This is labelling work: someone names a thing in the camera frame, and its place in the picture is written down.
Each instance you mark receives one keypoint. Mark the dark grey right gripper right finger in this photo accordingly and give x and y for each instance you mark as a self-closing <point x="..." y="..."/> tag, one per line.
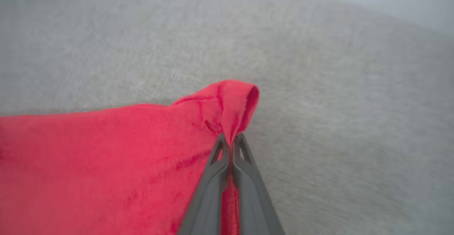
<point x="253" y="199"/>

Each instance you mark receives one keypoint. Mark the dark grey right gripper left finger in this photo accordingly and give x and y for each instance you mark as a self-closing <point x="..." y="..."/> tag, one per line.
<point x="207" y="196"/>

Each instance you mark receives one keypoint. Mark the red and white striped garment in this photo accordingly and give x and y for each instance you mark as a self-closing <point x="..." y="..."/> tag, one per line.
<point x="106" y="171"/>

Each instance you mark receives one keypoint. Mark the grey fabric sofa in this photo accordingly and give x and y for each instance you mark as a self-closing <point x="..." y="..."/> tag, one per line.
<point x="319" y="104"/>

